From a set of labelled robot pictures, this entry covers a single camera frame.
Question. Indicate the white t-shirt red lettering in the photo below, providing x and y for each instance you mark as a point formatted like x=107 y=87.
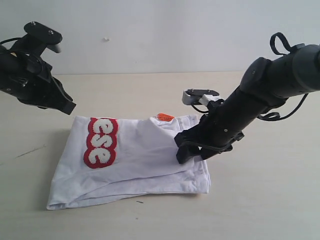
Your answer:
x=107 y=159

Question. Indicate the orange neck label tag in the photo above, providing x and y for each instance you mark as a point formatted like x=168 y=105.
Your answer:
x=164 y=117

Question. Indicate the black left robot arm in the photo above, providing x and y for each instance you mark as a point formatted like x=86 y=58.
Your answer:
x=28 y=78

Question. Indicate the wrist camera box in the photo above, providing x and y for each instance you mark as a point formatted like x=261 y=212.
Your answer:
x=38 y=38
x=193 y=97

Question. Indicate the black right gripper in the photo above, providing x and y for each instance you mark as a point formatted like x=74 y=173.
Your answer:
x=218 y=128

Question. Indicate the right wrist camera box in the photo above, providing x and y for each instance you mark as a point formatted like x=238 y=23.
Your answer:
x=193 y=97

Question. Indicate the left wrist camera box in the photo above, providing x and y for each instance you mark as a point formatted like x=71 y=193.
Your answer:
x=38 y=38

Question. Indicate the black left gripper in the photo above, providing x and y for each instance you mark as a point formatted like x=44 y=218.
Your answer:
x=28 y=78

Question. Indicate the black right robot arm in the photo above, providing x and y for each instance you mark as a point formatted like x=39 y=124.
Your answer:
x=266 y=85

